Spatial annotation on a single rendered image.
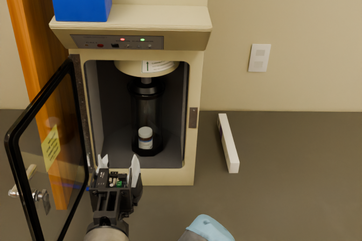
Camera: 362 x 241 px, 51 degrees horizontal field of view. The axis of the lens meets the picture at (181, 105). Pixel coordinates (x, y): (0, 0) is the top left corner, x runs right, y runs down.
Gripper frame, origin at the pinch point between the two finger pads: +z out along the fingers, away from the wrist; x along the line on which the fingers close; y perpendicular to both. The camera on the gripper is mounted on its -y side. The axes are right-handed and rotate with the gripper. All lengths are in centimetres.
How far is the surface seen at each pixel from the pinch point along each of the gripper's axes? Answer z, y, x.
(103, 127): 34.4, -19.3, 10.5
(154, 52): 22.2, 14.3, -6.8
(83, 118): 21.1, -5.0, 12.3
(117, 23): 11.3, 26.6, -0.2
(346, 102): 65, -31, -82
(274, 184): 22, -31, -43
